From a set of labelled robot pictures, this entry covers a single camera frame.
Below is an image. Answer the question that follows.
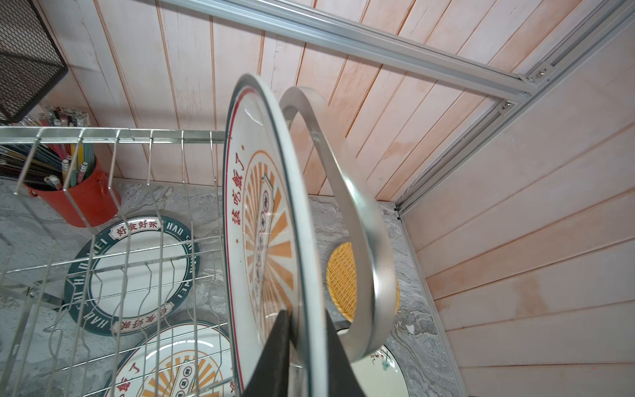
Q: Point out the black mesh wall basket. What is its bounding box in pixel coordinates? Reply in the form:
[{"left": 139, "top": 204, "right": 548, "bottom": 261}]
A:
[{"left": 1, "top": 0, "right": 69, "bottom": 124}]

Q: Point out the yellow woven coaster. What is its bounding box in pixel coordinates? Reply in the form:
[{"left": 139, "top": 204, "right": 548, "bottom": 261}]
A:
[{"left": 326, "top": 242, "right": 402, "bottom": 324}]

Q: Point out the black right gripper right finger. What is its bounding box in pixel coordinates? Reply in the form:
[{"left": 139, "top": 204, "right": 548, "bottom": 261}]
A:
[{"left": 326, "top": 312, "right": 365, "bottom": 397}]

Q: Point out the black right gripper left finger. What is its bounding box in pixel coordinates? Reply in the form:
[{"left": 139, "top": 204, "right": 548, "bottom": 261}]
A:
[{"left": 242, "top": 310, "right": 290, "bottom": 397}]

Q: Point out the red pen holder cup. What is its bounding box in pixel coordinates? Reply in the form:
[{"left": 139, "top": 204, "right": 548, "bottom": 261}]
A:
[{"left": 28, "top": 164, "right": 117, "bottom": 228}]

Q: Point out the cream floral plate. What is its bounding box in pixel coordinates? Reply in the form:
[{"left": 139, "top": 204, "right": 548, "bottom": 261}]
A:
[{"left": 352, "top": 345, "right": 409, "bottom": 397}]

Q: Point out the stainless steel dish rack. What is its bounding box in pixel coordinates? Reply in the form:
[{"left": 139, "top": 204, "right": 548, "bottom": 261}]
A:
[{"left": 1, "top": 75, "right": 397, "bottom": 396}]

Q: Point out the orange sunburst plate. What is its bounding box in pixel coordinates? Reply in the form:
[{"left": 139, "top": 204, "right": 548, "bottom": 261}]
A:
[
  {"left": 101, "top": 322, "right": 236, "bottom": 396},
  {"left": 223, "top": 74, "right": 329, "bottom": 396}
]

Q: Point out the bundle of pens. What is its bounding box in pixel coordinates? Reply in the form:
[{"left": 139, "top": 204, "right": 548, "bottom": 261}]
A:
[{"left": 1, "top": 106, "right": 98, "bottom": 191}]

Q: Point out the green rim lettered plate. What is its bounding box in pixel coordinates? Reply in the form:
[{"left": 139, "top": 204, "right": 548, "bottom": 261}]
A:
[{"left": 64, "top": 216, "right": 200, "bottom": 336}]

